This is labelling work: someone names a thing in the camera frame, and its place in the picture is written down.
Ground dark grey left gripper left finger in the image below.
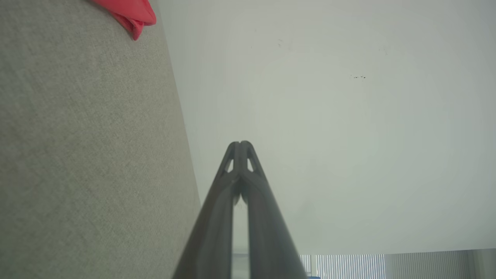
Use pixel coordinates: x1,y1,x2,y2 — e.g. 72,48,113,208
172,141,242,279

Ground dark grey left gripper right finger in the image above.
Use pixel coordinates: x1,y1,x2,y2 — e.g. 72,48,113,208
241,141,309,279

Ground red and white basketball jersey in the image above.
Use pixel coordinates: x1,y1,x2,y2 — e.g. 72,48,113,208
91,0,157,41

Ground white vertical window blinds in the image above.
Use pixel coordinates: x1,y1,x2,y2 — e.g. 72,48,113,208
300,250,496,279

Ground grey fabric sofa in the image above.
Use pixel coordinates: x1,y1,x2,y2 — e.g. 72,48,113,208
0,0,202,279

